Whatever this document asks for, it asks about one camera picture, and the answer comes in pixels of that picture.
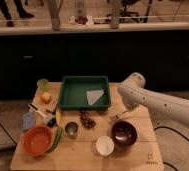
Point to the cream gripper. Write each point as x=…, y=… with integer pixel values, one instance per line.
x=131, y=107

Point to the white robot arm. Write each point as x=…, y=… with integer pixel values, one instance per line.
x=133, y=93

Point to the small metal cup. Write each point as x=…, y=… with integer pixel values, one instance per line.
x=71, y=130

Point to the green translucent cup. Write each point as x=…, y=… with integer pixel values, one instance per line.
x=43, y=85

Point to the dark brown bowl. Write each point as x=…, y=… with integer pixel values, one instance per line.
x=124, y=134

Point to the grey folded cloth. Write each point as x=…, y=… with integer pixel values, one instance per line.
x=94, y=95

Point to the bunch of dark grapes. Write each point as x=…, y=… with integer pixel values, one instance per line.
x=87, y=122

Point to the white small bowl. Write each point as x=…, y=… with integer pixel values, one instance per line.
x=104, y=145

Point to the green plastic tray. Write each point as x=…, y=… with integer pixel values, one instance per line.
x=73, y=93

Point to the yellow banana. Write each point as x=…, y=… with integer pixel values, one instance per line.
x=58, y=116

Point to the green cucumber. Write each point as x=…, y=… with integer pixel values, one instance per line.
x=56, y=140

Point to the orange plastic bowl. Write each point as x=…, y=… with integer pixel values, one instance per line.
x=37, y=140

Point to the blue sponge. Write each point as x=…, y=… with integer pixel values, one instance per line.
x=29, y=120

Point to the white handled brush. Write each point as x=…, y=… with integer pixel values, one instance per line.
x=48, y=118

